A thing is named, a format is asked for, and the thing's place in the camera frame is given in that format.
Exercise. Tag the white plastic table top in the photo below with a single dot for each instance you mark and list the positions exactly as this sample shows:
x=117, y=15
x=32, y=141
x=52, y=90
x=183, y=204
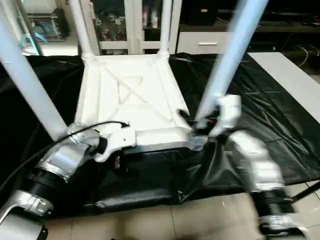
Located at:
x=130, y=95

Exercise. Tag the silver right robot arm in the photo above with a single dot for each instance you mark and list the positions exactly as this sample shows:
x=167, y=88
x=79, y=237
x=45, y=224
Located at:
x=255, y=165

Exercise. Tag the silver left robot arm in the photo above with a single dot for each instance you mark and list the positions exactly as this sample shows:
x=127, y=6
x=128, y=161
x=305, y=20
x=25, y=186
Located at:
x=60, y=165

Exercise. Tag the black work surface mat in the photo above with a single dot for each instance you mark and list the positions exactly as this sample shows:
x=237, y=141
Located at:
x=260, y=110

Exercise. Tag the white drawer unit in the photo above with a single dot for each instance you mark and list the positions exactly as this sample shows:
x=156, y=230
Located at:
x=205, y=42

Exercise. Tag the white flat sheet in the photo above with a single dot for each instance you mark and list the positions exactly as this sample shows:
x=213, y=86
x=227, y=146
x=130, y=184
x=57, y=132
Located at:
x=295, y=80

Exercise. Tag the white glass door cabinet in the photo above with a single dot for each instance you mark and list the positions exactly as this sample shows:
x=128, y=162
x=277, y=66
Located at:
x=135, y=25

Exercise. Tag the black metal table leg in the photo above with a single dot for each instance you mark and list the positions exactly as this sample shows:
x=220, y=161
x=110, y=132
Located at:
x=307, y=192

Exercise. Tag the colourful background box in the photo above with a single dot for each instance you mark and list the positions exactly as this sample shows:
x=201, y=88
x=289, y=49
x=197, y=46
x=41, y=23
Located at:
x=45, y=25

